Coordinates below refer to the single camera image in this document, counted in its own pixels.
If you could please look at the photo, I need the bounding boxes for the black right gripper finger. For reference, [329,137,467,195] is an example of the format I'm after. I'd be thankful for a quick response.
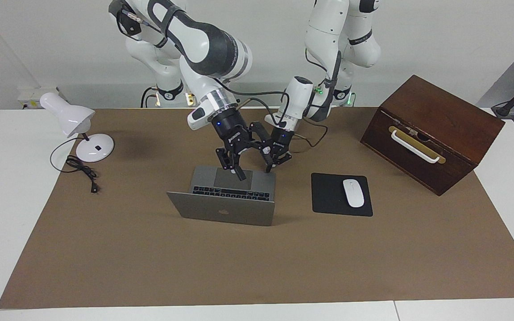
[216,148,246,181]

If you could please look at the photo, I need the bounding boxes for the grey Apple laptop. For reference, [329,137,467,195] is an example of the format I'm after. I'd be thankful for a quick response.
[166,166,277,227]

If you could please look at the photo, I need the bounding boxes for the black mouse pad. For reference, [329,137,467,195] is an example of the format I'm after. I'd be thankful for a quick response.
[311,173,373,217]

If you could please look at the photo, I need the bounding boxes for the white computer mouse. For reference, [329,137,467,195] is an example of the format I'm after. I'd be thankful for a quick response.
[343,179,365,208]

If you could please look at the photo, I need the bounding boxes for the brown paper table mat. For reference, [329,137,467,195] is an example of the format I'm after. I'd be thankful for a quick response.
[0,107,514,309]

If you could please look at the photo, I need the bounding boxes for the white desk lamp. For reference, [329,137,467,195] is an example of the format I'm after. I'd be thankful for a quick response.
[39,92,116,163]

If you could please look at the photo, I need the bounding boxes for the brown wooden box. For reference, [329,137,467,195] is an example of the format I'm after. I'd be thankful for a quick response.
[360,74,506,197]

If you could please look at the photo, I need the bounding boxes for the white power strip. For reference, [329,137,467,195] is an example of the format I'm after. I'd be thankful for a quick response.
[18,86,63,109]

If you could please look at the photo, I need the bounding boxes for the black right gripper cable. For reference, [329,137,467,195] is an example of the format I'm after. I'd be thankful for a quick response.
[215,78,291,130]

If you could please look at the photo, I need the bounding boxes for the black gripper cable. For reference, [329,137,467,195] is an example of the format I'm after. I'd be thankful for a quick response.
[293,117,329,148]
[215,78,291,130]

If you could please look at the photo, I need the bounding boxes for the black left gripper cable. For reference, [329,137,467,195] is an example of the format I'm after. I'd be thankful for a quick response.
[293,117,329,148]

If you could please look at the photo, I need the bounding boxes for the black right base cables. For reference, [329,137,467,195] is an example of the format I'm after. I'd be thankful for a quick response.
[141,87,159,108]

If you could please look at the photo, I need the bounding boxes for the white box handle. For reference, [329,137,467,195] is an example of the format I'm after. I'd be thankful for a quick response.
[391,130,440,164]

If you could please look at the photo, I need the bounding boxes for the black lamp power cable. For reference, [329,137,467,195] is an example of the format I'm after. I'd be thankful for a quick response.
[50,137,101,194]

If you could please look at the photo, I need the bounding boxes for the brass handle plate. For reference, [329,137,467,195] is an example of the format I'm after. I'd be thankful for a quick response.
[389,126,446,165]

